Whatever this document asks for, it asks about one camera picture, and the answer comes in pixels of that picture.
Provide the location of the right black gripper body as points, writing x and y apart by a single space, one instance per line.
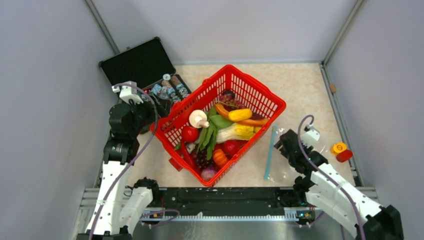
290 159

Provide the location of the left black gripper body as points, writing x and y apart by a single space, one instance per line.
143 113

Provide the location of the clear zip top bag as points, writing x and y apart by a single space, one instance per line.
278 169

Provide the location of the white brown mushroom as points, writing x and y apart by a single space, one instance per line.
198 119

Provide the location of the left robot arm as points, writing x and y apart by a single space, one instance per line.
112 219

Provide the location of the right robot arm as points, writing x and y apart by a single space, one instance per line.
321 186

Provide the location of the black poker chip case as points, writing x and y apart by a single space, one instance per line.
149 65

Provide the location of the red chili pepper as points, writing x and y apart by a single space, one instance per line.
186 150

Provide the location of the red plastic shopping basket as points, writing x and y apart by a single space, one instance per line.
249 90

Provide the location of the dark purple grape bunch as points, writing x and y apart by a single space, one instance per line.
201 161

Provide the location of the green leafy vegetable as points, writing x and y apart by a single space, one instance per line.
208 136

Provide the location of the small orange pumpkin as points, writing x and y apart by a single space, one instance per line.
220 158

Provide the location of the red grape bunch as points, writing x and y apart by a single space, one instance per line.
229 101

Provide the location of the purple red onion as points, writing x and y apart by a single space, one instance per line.
208 173

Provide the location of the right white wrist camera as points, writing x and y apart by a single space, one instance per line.
310 136

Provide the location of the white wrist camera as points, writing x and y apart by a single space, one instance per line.
310 136
127 93

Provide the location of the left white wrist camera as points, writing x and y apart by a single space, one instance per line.
127 93

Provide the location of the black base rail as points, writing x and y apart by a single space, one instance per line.
228 201

